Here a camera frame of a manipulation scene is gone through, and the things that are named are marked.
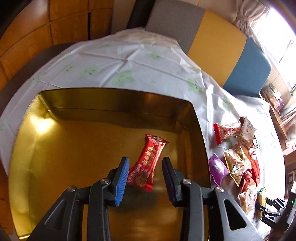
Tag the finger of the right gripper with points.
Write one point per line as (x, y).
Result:
(262, 210)
(277, 203)

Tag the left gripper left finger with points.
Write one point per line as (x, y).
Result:
(120, 180)

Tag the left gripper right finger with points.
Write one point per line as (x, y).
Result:
(173, 179)

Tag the Weidan cracker packet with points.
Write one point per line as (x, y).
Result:
(261, 200)

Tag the small red floral snack packet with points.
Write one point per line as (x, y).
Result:
(141, 175)

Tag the shiny red foil packet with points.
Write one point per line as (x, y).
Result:
(247, 183)

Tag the long red snack packet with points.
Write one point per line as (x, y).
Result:
(255, 169)

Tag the purple snack packet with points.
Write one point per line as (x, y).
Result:
(218, 170)

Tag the orange-edged nut packet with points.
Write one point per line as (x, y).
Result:
(237, 163)

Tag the red-end rice cracker bar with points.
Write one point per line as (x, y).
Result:
(223, 132)

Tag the white Ba Zhen packet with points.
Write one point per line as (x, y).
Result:
(246, 133)

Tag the maroon gold gift box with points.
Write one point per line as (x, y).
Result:
(76, 136)

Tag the wooden side shelf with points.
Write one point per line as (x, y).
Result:
(277, 122)

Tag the tissue box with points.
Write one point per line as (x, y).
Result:
(274, 97)

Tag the white green-cloud tablecloth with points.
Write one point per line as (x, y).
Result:
(142, 61)

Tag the grey yellow blue chair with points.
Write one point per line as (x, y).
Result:
(220, 49)

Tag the window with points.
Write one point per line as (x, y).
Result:
(278, 41)

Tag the beige curtain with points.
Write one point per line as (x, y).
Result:
(248, 13)

